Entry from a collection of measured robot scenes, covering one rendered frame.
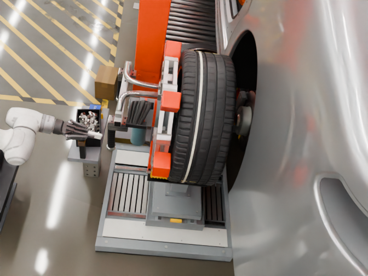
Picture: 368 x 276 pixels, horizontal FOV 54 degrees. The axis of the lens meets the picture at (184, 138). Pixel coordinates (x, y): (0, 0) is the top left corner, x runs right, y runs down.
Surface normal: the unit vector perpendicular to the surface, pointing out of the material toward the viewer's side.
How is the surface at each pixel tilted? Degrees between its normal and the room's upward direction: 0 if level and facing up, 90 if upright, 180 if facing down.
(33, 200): 0
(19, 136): 32
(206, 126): 50
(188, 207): 0
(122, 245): 0
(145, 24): 90
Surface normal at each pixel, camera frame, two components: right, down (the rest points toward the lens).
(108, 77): 0.16, -0.65
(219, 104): 0.13, -0.14
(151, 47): -0.01, 0.75
